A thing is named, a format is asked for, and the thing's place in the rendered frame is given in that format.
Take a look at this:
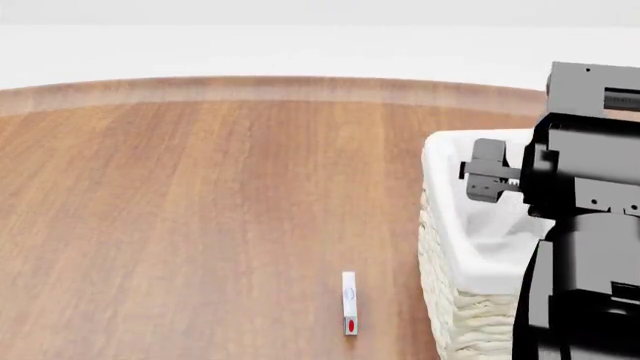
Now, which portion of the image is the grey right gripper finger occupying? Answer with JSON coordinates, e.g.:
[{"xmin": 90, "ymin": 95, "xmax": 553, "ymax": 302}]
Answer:
[
  {"xmin": 458, "ymin": 137, "xmax": 524, "ymax": 202},
  {"xmin": 545, "ymin": 60, "xmax": 640, "ymax": 123}
]

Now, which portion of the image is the white cloth basket liner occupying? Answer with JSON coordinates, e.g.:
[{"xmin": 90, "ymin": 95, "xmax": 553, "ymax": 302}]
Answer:
[{"xmin": 423, "ymin": 128, "xmax": 557, "ymax": 298}]

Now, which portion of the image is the cream woven wicker basket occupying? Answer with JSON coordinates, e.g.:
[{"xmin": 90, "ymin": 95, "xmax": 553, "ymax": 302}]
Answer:
[{"xmin": 416, "ymin": 128, "xmax": 557, "ymax": 360}]

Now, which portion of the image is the white tomato sauce box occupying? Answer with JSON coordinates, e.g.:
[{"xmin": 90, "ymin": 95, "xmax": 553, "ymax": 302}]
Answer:
[{"xmin": 341, "ymin": 270, "xmax": 361, "ymax": 337}]

